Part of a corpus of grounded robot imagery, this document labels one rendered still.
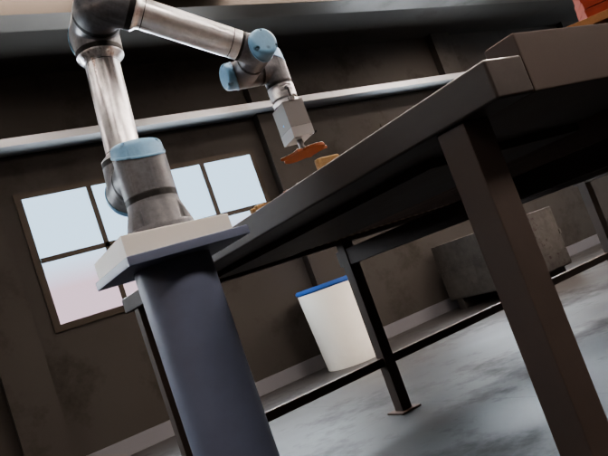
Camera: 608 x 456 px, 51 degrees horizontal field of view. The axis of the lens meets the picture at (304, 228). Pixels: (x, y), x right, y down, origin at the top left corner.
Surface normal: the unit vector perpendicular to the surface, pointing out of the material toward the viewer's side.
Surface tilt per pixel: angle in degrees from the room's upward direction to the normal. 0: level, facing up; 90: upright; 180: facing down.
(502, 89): 90
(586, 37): 90
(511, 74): 90
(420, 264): 90
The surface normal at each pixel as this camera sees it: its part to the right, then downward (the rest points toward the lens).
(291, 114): 0.35, -0.22
